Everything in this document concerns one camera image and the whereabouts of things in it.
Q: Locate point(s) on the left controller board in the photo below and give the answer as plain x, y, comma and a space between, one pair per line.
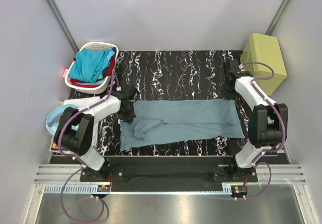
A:
104, 188

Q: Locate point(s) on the slotted cable duct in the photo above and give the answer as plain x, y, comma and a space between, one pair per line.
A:
72, 189

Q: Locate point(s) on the right controller board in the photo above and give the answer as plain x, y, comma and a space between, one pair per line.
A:
240, 189

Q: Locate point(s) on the white paper stack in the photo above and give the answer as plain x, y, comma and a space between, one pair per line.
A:
81, 103

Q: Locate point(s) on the purple orange book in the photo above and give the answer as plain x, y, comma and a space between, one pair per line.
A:
54, 146

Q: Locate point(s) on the pink cube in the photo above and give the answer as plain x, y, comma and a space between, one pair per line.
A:
65, 73

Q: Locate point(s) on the white laundry basket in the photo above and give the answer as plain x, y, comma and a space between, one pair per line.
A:
101, 88

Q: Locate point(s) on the light blue headphones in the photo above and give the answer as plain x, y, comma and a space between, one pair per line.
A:
51, 124

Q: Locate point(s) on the grey-blue t shirt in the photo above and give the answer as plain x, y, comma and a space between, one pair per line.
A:
163, 122

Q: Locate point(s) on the controller board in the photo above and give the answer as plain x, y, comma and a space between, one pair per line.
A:
104, 188
240, 189

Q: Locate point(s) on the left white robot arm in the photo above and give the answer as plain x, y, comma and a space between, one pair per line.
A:
72, 126

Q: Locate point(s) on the teal t shirt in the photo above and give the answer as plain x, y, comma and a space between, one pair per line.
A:
91, 65

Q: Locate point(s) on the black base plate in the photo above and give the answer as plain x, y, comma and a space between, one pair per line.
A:
167, 174

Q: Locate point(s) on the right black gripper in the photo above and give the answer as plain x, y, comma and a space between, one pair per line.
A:
223, 93

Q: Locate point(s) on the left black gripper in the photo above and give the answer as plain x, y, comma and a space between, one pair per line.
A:
128, 117

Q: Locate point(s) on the black marble mat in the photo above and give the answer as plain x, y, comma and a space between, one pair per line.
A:
171, 75

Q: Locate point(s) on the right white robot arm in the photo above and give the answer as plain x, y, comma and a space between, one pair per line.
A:
267, 127

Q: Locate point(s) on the green box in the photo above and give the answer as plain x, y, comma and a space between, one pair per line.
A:
264, 56

